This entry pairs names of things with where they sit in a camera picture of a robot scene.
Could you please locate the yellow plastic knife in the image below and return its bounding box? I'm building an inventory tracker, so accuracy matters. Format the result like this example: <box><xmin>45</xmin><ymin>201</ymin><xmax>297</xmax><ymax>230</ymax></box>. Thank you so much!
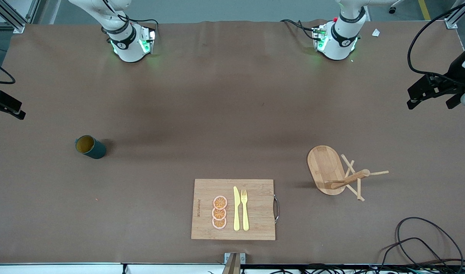
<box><xmin>233</xmin><ymin>186</ymin><xmax>241</xmax><ymax>231</ymax></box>

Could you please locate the black left arm base cable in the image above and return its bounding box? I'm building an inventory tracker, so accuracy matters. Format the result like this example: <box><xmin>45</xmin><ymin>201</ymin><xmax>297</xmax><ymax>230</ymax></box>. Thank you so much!
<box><xmin>280</xmin><ymin>19</ymin><xmax>317</xmax><ymax>40</ymax></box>

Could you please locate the bamboo cutting board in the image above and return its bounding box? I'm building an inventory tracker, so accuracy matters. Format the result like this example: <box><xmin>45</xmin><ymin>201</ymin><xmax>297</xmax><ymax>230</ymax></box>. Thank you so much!
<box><xmin>191</xmin><ymin>178</ymin><xmax>280</xmax><ymax>241</ymax></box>

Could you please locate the black arm base cable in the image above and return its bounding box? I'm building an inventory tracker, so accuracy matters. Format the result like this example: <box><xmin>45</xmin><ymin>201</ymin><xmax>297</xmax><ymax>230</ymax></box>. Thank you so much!
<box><xmin>280</xmin><ymin>19</ymin><xmax>317</xmax><ymax>40</ymax></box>
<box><xmin>99</xmin><ymin>0</ymin><xmax>159</xmax><ymax>38</ymax></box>

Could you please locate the aluminium frame profile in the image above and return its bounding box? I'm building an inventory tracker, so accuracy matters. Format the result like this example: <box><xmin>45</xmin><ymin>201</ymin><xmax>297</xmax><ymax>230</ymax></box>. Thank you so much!
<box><xmin>444</xmin><ymin>0</ymin><xmax>465</xmax><ymax>30</ymax></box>
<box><xmin>0</xmin><ymin>0</ymin><xmax>40</xmax><ymax>34</ymax></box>

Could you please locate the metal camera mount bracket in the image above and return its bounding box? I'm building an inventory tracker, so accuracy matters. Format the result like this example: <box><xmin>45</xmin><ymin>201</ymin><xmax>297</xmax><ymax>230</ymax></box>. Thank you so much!
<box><xmin>222</xmin><ymin>252</ymin><xmax>246</xmax><ymax>274</ymax></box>

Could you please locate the tangled black cable bundle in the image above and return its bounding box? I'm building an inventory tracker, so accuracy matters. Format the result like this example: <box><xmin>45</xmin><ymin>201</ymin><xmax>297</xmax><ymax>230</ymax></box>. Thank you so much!
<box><xmin>240</xmin><ymin>263</ymin><xmax>465</xmax><ymax>274</ymax></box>

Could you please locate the dark green cup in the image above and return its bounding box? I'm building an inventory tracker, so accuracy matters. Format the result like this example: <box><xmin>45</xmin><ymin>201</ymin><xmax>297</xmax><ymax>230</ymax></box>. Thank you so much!
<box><xmin>75</xmin><ymin>135</ymin><xmax>107</xmax><ymax>159</ymax></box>

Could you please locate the black right arm base cable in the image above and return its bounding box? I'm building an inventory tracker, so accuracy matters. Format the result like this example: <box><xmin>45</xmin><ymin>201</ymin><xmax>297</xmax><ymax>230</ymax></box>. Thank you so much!
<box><xmin>99</xmin><ymin>0</ymin><xmax>159</xmax><ymax>38</ymax></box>

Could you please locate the brown table cover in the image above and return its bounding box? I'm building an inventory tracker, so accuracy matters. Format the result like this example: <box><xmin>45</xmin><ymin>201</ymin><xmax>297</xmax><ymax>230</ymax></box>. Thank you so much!
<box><xmin>0</xmin><ymin>19</ymin><xmax>465</xmax><ymax>265</ymax></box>

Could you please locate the yellow plastic fork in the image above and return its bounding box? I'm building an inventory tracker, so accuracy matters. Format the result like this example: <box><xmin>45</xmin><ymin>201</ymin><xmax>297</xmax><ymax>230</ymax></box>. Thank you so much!
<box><xmin>240</xmin><ymin>189</ymin><xmax>250</xmax><ymax>231</ymax></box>

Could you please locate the wooden cup rack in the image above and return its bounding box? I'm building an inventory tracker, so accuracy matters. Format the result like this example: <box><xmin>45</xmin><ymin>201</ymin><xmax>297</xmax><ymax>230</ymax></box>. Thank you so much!
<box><xmin>307</xmin><ymin>145</ymin><xmax>390</xmax><ymax>202</ymax></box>

